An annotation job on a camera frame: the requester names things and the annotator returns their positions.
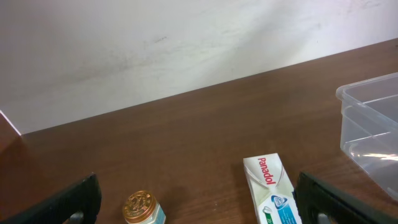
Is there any clear plastic container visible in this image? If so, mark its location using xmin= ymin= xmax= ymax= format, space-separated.
xmin=336 ymin=73 xmax=397 ymax=200

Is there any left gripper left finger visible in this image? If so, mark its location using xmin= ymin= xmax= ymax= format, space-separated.
xmin=1 ymin=173 xmax=102 ymax=224

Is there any white Panadol box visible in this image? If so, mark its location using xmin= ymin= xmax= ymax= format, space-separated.
xmin=243 ymin=153 xmax=302 ymax=224

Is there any small jar gold lid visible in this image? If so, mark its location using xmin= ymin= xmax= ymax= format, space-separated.
xmin=123 ymin=190 xmax=166 ymax=224

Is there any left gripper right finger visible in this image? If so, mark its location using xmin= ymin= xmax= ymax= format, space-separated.
xmin=293 ymin=172 xmax=397 ymax=224

